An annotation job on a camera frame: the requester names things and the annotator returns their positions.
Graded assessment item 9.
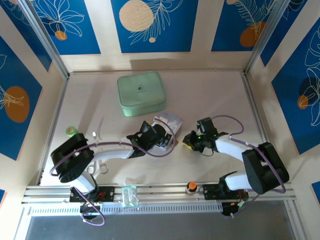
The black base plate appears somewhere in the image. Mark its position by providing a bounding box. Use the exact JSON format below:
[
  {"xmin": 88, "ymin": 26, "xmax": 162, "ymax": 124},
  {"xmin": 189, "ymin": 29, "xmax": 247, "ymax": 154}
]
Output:
[
  {"xmin": 69, "ymin": 185, "xmax": 116, "ymax": 203},
  {"xmin": 202, "ymin": 183, "xmax": 250, "ymax": 201}
]

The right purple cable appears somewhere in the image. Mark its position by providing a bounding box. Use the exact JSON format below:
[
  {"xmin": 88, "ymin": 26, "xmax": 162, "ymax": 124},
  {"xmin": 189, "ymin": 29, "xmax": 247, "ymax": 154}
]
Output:
[{"xmin": 211, "ymin": 114, "xmax": 287, "ymax": 218}]

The purple cable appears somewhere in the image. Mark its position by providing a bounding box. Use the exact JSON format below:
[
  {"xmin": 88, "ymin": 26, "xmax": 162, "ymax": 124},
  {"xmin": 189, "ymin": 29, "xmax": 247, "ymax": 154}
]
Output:
[
  {"xmin": 211, "ymin": 114, "xmax": 287, "ymax": 218},
  {"xmin": 49, "ymin": 117, "xmax": 176, "ymax": 227}
]

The grey slotted cable duct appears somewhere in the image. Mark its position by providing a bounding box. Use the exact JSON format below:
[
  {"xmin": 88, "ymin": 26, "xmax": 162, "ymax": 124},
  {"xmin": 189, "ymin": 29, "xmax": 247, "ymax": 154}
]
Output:
[{"xmin": 28, "ymin": 202, "xmax": 223, "ymax": 215}]

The aluminium table edge rail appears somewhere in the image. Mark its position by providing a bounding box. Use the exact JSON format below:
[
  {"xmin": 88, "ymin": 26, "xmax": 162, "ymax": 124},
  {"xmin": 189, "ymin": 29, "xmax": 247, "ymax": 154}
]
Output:
[
  {"xmin": 241, "ymin": 71, "xmax": 278, "ymax": 176},
  {"xmin": 37, "ymin": 74, "xmax": 70, "ymax": 186}
]

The blue floral wall panel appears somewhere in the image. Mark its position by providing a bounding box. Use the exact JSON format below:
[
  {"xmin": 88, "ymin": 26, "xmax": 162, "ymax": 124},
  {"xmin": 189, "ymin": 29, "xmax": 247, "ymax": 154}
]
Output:
[
  {"xmin": 0, "ymin": 36, "xmax": 43, "ymax": 161},
  {"xmin": 259, "ymin": 0, "xmax": 320, "ymax": 68},
  {"xmin": 0, "ymin": 0, "xmax": 53, "ymax": 73},
  {"xmin": 211, "ymin": 0, "xmax": 292, "ymax": 53},
  {"xmin": 29, "ymin": 0, "xmax": 102, "ymax": 56},
  {"xmin": 110, "ymin": 0, "xmax": 199, "ymax": 54},
  {"xmin": 271, "ymin": 24, "xmax": 320, "ymax": 155}
]

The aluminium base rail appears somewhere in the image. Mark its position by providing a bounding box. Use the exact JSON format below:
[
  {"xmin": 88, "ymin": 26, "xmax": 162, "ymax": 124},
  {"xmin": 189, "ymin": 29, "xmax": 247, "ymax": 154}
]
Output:
[{"xmin": 21, "ymin": 184, "xmax": 297, "ymax": 204}]

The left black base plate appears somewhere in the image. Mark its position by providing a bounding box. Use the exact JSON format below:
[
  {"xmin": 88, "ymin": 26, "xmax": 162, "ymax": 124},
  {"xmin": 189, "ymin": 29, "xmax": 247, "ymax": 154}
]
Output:
[{"xmin": 69, "ymin": 185, "xmax": 116, "ymax": 203}]

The small bottle orange cap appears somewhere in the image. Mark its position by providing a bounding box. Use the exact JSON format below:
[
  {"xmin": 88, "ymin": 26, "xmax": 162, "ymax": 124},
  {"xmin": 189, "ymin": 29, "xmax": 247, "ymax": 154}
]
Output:
[{"xmin": 184, "ymin": 181, "xmax": 198, "ymax": 195}]

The green cylindrical can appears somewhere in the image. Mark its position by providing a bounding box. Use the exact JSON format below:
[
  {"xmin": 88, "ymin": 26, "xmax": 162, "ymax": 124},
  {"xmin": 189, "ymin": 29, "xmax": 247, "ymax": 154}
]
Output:
[{"xmin": 65, "ymin": 125, "xmax": 80, "ymax": 138}]

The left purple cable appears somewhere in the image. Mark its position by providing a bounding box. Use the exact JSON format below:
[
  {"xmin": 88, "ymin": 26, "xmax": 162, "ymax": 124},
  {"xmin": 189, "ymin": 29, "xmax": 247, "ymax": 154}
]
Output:
[{"xmin": 49, "ymin": 117, "xmax": 176, "ymax": 227}]

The mint green zip pouch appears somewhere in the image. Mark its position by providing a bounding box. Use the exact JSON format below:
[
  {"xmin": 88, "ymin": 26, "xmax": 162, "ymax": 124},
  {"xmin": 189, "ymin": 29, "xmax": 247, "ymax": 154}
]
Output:
[{"xmin": 116, "ymin": 71, "xmax": 168, "ymax": 118}]

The aluminium frame post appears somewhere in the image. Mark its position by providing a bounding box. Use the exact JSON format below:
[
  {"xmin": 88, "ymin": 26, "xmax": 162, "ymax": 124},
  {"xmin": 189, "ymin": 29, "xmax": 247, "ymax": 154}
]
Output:
[
  {"xmin": 242, "ymin": 0, "xmax": 293, "ymax": 76},
  {"xmin": 18, "ymin": 0, "xmax": 70, "ymax": 79}
]

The clear plastic bag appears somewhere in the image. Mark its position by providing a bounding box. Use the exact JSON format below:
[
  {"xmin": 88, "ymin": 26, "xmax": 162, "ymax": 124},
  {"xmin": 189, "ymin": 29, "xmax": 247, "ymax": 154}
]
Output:
[{"xmin": 121, "ymin": 184, "xmax": 140, "ymax": 208}]

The pastel cartoon card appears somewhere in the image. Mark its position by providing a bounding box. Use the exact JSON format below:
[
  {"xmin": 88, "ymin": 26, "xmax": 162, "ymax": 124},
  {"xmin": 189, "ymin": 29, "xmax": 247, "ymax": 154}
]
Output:
[{"xmin": 153, "ymin": 111, "xmax": 184, "ymax": 141}]

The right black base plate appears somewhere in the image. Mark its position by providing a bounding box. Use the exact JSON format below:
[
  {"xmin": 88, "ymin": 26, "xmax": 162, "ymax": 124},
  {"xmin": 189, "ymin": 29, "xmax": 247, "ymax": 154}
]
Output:
[{"xmin": 202, "ymin": 183, "xmax": 250, "ymax": 201}]

